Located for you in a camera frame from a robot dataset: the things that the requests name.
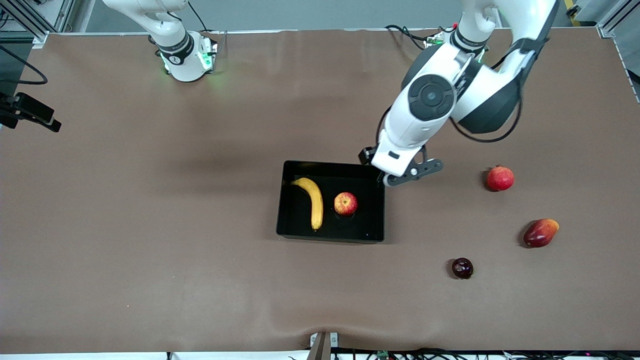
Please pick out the grey table edge bracket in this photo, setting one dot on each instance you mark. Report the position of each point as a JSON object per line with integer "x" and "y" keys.
{"x": 320, "y": 350}

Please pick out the red orange mango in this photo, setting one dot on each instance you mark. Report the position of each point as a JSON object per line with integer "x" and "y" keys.
{"x": 541, "y": 233}

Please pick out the yellow banana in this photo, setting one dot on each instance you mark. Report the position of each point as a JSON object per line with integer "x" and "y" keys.
{"x": 316, "y": 205}

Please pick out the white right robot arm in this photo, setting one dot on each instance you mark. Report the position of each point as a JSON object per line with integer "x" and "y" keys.
{"x": 182, "y": 65}

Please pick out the dark purple mangosteen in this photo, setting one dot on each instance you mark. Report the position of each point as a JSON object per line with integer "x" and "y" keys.
{"x": 462, "y": 268}

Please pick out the red pomegranate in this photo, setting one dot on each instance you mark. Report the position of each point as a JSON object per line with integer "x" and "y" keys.
{"x": 500, "y": 179}

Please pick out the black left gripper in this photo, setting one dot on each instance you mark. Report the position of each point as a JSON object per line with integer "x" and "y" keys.
{"x": 367, "y": 155}

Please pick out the red yellow apple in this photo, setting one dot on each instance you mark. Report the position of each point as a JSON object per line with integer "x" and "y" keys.
{"x": 346, "y": 204}

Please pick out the black plastic tray box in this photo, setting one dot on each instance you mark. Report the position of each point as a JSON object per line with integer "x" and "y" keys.
{"x": 360, "y": 220}

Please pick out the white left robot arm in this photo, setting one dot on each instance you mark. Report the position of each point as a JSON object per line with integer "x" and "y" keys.
{"x": 425, "y": 125}

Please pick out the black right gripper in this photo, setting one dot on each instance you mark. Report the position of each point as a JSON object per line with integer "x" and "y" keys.
{"x": 4, "y": 106}

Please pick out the brown table cover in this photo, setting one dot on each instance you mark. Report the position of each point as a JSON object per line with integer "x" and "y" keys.
{"x": 200, "y": 275}

